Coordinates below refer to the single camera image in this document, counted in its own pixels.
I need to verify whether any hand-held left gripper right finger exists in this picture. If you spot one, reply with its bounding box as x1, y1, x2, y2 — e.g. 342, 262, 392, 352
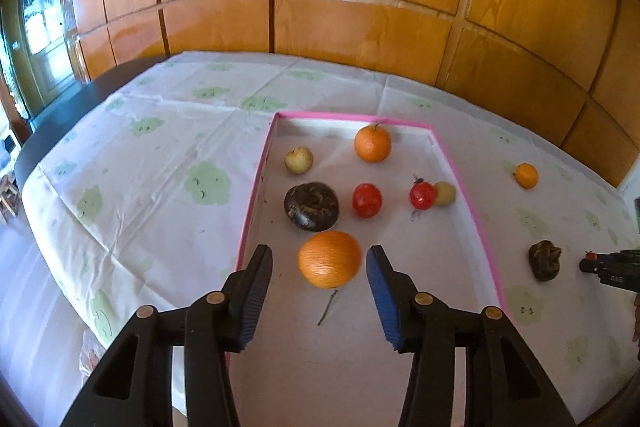
366, 245, 576, 427

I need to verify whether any pale beige round fruit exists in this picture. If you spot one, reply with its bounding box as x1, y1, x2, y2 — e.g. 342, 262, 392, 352
284, 146, 315, 174

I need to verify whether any small orange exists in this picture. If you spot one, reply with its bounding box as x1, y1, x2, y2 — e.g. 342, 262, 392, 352
514, 163, 539, 190

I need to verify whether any thin dry twig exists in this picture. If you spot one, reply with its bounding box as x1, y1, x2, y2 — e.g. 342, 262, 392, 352
317, 289, 340, 327

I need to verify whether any red tomato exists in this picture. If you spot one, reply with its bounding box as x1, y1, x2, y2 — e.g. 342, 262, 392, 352
409, 174, 437, 211
352, 183, 384, 219

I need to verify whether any small wooden stool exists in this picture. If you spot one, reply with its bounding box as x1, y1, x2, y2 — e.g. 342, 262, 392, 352
0, 172, 23, 223

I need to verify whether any white green-patterned tablecloth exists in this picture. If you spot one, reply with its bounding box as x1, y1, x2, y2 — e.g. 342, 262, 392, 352
37, 51, 638, 425

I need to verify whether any wooden panelled wardrobe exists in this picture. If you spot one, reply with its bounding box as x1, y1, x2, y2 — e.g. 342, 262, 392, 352
52, 0, 640, 188

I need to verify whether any large orange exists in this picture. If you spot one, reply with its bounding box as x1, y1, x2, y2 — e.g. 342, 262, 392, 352
297, 230, 362, 290

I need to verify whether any orange with stem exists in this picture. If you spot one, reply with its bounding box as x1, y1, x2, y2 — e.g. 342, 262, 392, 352
354, 122, 392, 164

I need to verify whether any green-framed window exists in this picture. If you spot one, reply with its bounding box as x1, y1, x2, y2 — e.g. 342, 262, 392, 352
0, 0, 91, 118

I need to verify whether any translucent plastic bag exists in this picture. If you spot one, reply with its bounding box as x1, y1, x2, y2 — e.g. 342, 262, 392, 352
77, 329, 108, 388

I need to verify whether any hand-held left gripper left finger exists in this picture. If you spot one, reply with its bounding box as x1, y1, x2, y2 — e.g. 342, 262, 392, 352
60, 245, 274, 427

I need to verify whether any chocolate glazed donut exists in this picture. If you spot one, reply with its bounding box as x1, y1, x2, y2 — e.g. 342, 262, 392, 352
283, 181, 340, 231

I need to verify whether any dark wooden table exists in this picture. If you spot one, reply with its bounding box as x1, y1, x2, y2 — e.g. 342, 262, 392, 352
14, 57, 171, 188

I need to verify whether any shrivelled dark mangosteen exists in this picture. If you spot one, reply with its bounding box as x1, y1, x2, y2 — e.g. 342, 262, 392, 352
528, 239, 562, 282

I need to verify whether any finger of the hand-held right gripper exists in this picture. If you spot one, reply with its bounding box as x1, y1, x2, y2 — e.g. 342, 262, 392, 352
579, 251, 602, 280

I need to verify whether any pink-rimmed white tray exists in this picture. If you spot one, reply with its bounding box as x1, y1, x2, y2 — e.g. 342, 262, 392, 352
222, 109, 508, 427

